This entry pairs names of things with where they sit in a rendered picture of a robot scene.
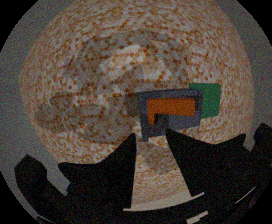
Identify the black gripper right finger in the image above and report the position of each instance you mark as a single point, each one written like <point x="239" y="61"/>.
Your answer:
<point x="197" y="160"/>

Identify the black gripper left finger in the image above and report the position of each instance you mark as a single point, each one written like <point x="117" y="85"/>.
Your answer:
<point x="115" y="173"/>

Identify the orange l-shaped part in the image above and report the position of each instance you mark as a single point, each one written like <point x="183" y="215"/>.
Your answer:
<point x="174" y="105"/>

